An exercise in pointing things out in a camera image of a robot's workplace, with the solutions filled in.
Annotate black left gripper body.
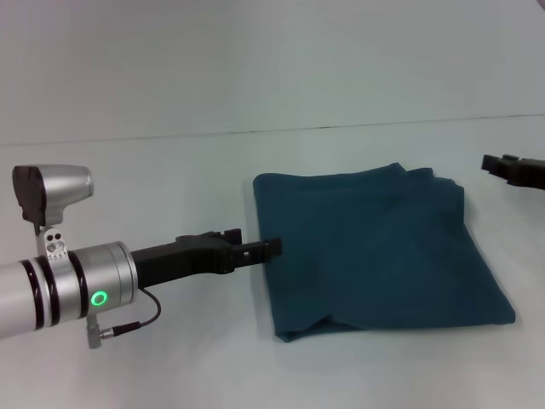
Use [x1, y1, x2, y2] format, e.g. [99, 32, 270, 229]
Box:
[129, 231, 239, 291]

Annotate teal T-shirt with FREE print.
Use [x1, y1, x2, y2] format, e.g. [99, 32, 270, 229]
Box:
[252, 161, 518, 344]

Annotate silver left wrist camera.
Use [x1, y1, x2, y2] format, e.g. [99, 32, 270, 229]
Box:
[11, 164, 94, 263]

